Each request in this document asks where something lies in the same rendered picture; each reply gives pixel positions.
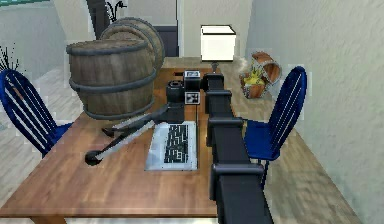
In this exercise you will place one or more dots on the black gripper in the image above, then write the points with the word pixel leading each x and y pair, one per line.
pixel 175 100

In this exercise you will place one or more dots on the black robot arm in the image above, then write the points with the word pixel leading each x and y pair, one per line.
pixel 230 146

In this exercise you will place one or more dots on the brown wooden table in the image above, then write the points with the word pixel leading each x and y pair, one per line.
pixel 110 180

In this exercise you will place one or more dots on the brown wooden barrel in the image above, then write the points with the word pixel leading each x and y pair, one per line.
pixel 111 76
pixel 146 36

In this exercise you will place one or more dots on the blue slatted chair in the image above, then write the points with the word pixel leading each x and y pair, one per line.
pixel 26 110
pixel 273 123

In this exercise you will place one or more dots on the dark room door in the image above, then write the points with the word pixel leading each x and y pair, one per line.
pixel 168 40

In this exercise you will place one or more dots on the white square lamp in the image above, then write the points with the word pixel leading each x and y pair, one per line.
pixel 218 43

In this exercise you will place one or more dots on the dark spiky house plant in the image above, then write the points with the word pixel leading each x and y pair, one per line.
pixel 8 58

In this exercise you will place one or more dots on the open brown treasure chest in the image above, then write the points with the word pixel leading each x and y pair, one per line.
pixel 260 76

